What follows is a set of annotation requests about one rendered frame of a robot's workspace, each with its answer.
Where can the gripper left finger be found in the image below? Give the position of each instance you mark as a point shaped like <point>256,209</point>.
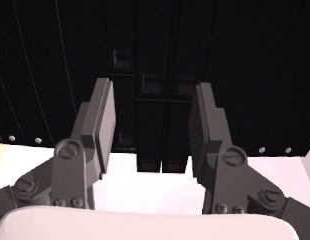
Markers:
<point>61,180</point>

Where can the black server rack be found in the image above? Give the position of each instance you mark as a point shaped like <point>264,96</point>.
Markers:
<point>53,51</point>

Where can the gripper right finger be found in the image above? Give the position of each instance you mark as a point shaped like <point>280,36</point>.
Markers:
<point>218,163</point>

